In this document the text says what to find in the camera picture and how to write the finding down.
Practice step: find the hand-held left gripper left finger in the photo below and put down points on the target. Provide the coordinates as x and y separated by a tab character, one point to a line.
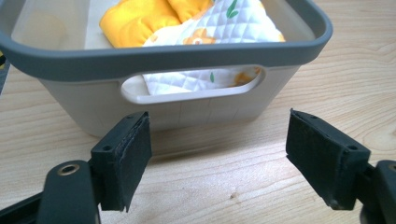
121	165

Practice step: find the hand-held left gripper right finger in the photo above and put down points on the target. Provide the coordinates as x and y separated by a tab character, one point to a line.
323	161

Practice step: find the beige bin with grey rim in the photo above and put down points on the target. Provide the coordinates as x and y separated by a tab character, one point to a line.
162	59

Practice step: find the yellow cloth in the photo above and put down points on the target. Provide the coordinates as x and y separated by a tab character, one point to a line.
140	21

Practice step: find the white quilted floral cloth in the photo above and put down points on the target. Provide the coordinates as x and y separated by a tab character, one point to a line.
227	28

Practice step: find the dark object with yellow mark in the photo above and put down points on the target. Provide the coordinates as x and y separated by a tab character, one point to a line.
2	70

